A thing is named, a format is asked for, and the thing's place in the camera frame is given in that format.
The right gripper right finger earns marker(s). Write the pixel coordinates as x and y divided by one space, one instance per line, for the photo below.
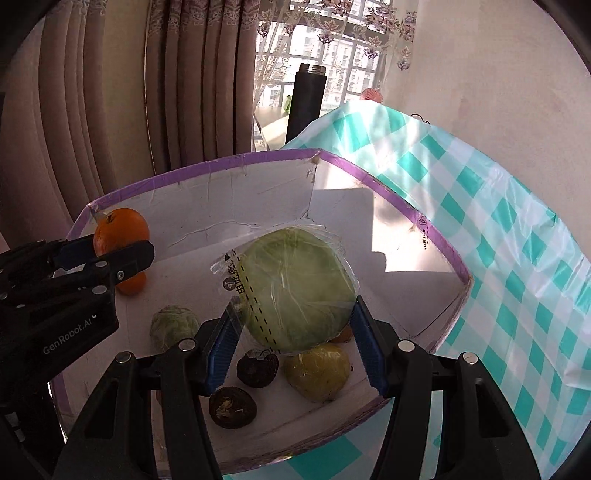
456 399

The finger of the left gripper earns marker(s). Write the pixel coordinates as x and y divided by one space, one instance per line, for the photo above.
107 270
49 256

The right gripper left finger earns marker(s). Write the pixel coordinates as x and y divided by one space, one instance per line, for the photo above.
113 437

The green round fruit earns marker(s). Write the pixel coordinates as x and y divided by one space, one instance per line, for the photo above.
170 325

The dark purple mangosteen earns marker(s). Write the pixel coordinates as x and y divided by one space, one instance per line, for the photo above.
257 368

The pale small fruit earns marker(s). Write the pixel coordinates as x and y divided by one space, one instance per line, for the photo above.
318 374

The green fruit half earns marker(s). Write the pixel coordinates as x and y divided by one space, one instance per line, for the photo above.
292 288

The brown cut fruit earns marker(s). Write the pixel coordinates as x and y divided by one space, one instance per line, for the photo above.
344 336

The teal checkered tablecloth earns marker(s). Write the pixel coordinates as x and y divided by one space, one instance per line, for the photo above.
528 315

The brown pleated curtain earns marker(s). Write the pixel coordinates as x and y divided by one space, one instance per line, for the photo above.
96 95

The white box purple rim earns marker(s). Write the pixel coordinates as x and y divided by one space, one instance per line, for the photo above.
409 276

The black thermos bottle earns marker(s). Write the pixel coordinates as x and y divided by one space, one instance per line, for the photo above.
306 103

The pink small fan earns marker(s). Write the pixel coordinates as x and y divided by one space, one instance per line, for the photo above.
372 94

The floral lace sheer curtain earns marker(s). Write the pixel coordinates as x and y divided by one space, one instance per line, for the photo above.
357 42

